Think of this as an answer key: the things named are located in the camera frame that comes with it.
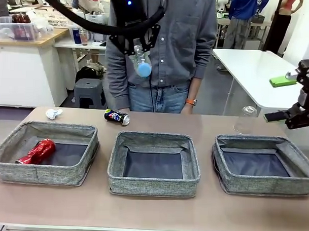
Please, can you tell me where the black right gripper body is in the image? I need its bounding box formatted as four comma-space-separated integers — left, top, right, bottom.
285, 58, 309, 131

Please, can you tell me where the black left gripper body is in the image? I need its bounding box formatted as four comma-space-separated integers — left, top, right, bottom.
108, 0, 161, 43

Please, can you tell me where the clear plastic water bottle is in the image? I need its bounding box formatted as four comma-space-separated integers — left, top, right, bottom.
127, 43, 153, 78

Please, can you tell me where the clear plastic cup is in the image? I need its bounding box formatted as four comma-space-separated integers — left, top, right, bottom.
232, 104, 258, 136

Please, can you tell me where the dark blue Pepsi can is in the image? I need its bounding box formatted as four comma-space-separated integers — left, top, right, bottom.
104, 108, 131, 126

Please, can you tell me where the white paper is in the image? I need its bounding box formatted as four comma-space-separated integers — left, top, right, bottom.
45, 108, 63, 121

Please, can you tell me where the crushed red soda can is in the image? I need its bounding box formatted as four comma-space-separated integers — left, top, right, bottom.
15, 138, 57, 166

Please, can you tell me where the person's left forearm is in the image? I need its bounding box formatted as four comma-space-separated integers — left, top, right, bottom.
188, 75, 204, 101

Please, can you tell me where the white table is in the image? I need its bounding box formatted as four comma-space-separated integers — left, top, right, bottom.
210, 48, 309, 134

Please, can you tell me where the person in grey shirt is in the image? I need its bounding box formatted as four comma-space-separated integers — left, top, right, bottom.
104, 0, 219, 116

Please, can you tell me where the pink drink bottle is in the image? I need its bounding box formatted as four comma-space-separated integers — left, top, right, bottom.
79, 28, 90, 46

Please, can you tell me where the black bag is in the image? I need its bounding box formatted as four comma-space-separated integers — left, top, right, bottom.
76, 66, 108, 84

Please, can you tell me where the dark blue tumbler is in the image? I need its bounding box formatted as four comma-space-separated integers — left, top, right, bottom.
70, 27, 82, 45

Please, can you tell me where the grey plastic stool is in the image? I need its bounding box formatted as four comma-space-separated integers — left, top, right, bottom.
73, 78, 107, 109

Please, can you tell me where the grey fabric basket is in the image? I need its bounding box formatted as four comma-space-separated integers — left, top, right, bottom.
107, 130, 202, 198
210, 134, 309, 198
0, 119, 101, 187

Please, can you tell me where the person in blue shirt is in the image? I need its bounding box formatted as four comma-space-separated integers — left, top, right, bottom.
224, 0, 270, 51

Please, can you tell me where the white slatted crate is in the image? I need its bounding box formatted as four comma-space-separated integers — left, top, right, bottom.
33, 9, 73, 27

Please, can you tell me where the brown bottle pack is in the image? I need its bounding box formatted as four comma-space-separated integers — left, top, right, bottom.
12, 13, 31, 24

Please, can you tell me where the clear plastic storage box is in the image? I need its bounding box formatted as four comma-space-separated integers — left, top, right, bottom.
0, 15, 39, 40

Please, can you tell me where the thin black cord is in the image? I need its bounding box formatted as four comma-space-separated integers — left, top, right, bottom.
147, 77, 156, 112

